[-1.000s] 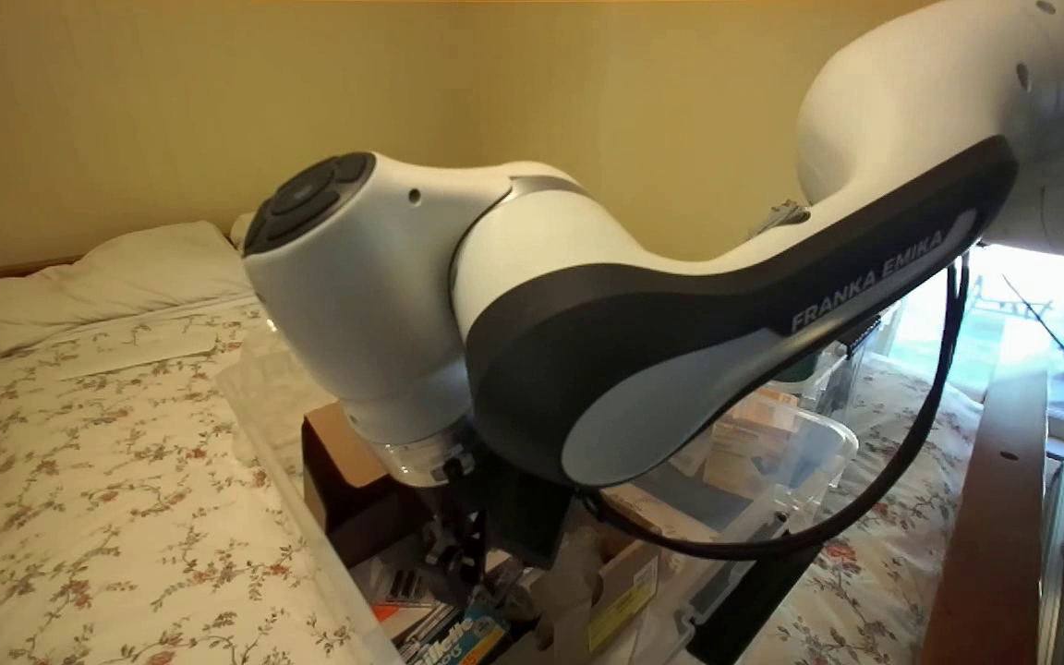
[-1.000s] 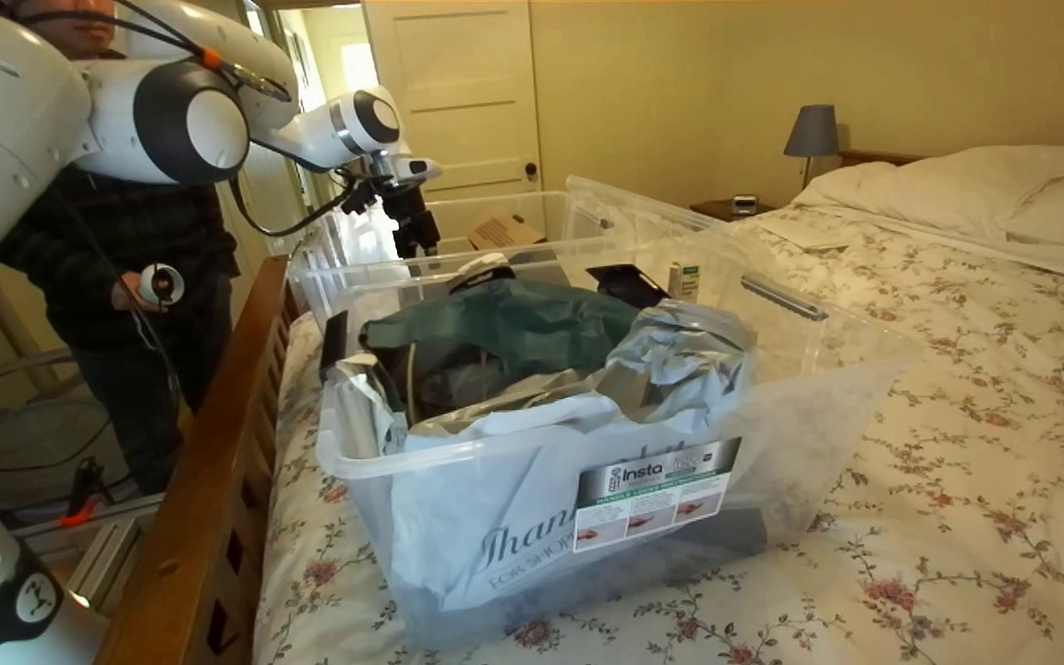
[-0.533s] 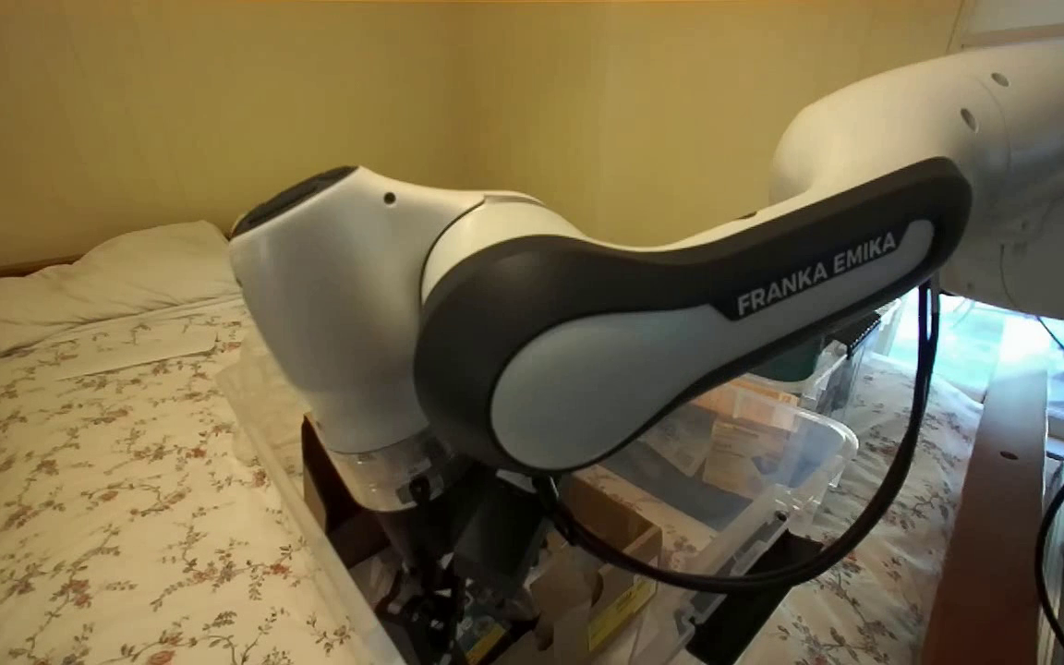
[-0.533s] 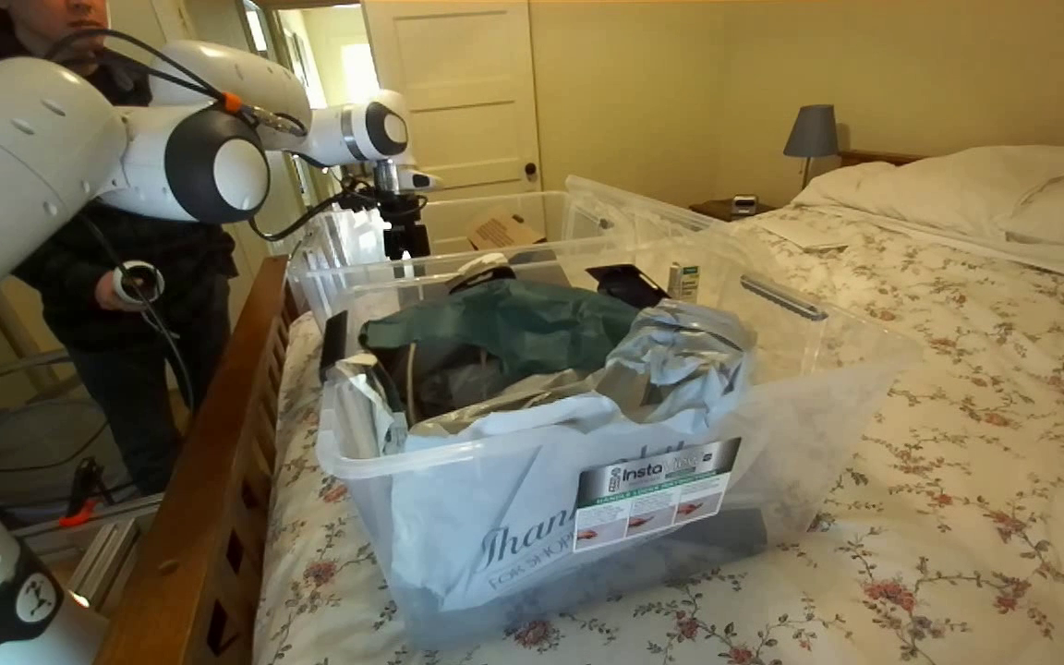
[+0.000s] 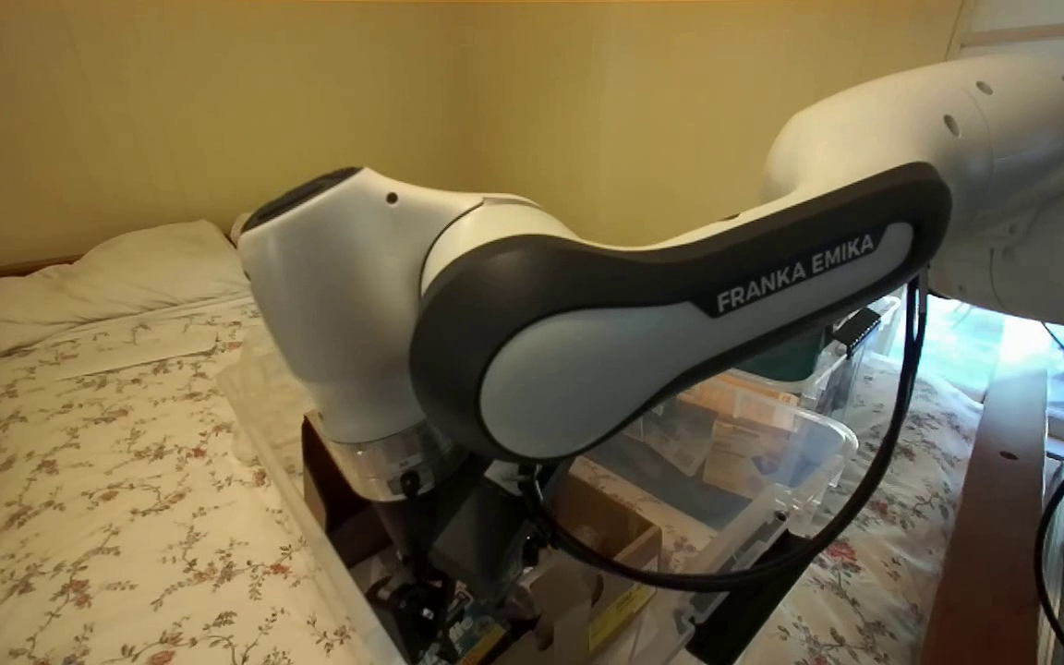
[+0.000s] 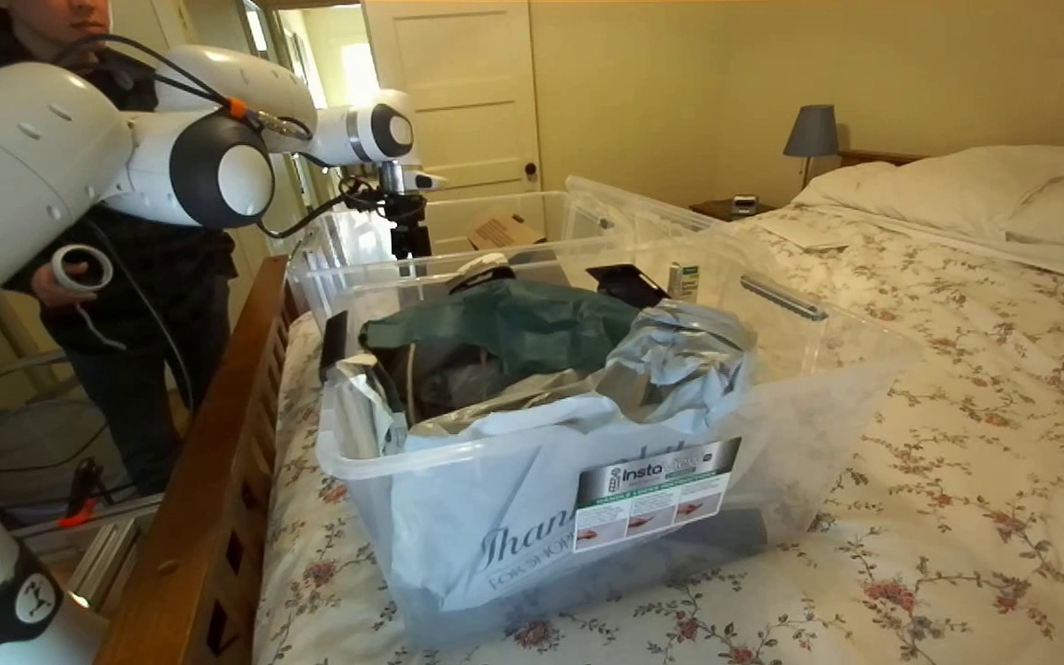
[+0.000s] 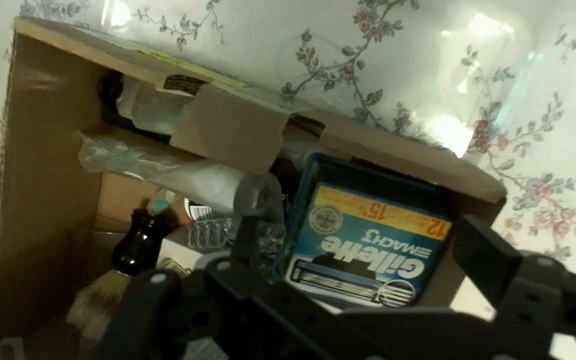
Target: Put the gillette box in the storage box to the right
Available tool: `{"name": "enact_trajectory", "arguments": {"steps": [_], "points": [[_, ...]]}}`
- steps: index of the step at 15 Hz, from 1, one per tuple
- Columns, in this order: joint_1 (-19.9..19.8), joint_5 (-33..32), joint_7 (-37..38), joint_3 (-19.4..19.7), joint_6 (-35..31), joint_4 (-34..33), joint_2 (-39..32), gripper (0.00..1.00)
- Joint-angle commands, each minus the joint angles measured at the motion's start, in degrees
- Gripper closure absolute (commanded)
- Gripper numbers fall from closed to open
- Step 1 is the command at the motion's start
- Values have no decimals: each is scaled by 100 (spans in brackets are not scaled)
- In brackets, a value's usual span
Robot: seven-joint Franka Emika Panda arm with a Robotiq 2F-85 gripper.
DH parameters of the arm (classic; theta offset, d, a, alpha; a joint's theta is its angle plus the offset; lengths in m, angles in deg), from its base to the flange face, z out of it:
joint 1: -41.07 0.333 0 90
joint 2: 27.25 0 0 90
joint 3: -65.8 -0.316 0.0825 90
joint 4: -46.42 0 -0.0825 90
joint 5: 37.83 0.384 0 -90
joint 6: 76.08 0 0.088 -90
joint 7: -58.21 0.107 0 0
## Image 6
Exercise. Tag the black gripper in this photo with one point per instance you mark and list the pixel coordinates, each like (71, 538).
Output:
(409, 222)

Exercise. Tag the small cardboard product box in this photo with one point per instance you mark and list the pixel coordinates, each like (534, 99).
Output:
(684, 283)

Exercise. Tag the large clear plastic storage box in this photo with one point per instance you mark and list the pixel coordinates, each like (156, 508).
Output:
(802, 429)

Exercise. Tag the brown cardboard piece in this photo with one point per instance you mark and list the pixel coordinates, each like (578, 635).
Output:
(506, 232)

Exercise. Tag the dark green cloth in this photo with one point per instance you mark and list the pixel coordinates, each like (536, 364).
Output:
(508, 324)

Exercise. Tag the white panel door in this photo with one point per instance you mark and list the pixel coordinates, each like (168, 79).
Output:
(459, 87)

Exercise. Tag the black flat object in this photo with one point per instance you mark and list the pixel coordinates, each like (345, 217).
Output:
(626, 283)

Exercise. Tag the person in dark clothes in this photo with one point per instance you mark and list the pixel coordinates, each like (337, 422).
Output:
(177, 308)

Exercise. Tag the white printed plastic bag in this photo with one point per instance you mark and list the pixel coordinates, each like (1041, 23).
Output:
(472, 518)

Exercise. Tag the dark clothes pile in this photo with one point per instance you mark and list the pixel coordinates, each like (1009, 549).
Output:
(682, 356)

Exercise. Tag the dark wooden nightstand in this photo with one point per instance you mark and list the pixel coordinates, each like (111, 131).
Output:
(728, 210)

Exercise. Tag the brown wooden bed footboard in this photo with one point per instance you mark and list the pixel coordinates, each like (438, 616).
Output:
(204, 492)

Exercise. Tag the white tape roll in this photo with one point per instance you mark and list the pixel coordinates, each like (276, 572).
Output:
(66, 263)

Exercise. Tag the white label sticker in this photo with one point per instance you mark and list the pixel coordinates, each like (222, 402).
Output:
(655, 501)

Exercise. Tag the dark ridged flat bar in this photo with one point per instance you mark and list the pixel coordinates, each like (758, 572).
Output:
(781, 297)

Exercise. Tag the grey table lamp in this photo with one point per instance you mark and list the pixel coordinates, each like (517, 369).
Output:
(812, 131)

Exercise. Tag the red floor tool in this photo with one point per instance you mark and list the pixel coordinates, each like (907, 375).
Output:
(79, 512)

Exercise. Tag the silver metal device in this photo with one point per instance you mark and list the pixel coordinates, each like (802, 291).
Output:
(102, 561)

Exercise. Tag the brown wooden headboard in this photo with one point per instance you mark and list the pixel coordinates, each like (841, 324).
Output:
(877, 158)

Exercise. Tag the large white pillow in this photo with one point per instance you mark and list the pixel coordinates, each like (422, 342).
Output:
(953, 188)

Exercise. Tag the floral bed sheet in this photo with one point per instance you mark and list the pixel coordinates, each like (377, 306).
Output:
(987, 492)

